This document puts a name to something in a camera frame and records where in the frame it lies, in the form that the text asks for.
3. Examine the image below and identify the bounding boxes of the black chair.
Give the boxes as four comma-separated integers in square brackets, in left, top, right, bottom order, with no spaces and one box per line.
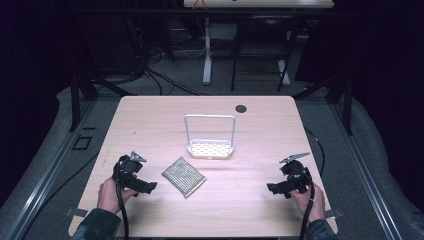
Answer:
[230,14,303,93]

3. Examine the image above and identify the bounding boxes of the black floor cables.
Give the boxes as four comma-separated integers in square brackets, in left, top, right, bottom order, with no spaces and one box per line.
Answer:
[89,49,211,98]

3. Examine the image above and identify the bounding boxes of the white sponge holder rack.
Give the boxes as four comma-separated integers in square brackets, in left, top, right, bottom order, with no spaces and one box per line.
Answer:
[183,114,237,160]

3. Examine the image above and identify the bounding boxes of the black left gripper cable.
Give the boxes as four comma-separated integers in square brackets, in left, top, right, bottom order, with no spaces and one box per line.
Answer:
[114,159,130,240]

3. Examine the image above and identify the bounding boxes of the white background desk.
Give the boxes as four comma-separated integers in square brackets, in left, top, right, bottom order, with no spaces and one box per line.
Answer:
[183,0,335,86]

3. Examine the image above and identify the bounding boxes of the aluminium floor rail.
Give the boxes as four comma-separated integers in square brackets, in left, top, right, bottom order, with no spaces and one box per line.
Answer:
[331,103,403,240]
[5,99,98,240]

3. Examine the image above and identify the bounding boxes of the grey tape strip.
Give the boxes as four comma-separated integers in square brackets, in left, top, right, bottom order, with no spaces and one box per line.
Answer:
[65,208,88,218]
[325,208,344,220]

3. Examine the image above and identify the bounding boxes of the person's right hand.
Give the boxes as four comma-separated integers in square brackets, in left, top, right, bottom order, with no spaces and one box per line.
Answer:
[288,184,326,224]

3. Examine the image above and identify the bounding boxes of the person's left hand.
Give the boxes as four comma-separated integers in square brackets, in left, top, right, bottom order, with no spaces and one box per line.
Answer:
[96,177,138,215]

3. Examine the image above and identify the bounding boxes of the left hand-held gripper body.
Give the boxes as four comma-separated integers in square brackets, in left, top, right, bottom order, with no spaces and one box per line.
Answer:
[112,150,148,188]

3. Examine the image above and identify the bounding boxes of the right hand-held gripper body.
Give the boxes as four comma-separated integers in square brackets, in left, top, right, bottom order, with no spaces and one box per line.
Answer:
[278,151,314,195]

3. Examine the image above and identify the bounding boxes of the black cable beside table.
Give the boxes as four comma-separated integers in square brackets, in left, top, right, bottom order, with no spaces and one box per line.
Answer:
[303,127,326,177]

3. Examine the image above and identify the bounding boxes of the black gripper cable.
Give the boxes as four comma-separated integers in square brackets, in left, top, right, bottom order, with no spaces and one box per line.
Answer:
[297,168,317,240]
[114,159,130,240]

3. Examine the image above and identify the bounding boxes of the black frame post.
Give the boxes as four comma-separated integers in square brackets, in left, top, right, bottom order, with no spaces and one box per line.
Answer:
[68,71,82,132]

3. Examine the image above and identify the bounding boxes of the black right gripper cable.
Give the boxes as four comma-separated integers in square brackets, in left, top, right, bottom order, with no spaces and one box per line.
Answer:
[297,168,317,240]

